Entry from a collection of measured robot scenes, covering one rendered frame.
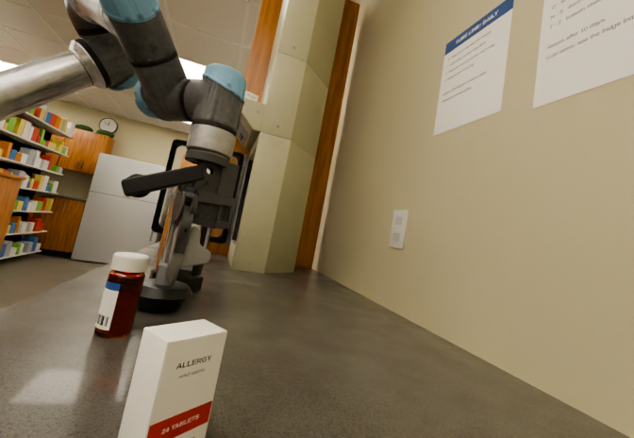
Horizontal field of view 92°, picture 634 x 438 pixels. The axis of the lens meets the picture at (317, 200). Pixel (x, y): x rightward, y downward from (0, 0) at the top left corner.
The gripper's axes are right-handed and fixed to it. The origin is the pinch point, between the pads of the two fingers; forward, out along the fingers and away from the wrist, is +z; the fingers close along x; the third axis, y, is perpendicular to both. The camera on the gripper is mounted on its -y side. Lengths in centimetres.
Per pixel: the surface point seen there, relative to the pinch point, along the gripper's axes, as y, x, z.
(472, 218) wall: 54, -17, -20
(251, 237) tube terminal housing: 30, 43, -6
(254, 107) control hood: 23, 45, -49
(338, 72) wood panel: 69, 71, -94
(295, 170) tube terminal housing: 43, 45, -33
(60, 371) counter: -9.8, -19.3, 5.4
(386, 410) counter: 17.2, -32.3, 5.5
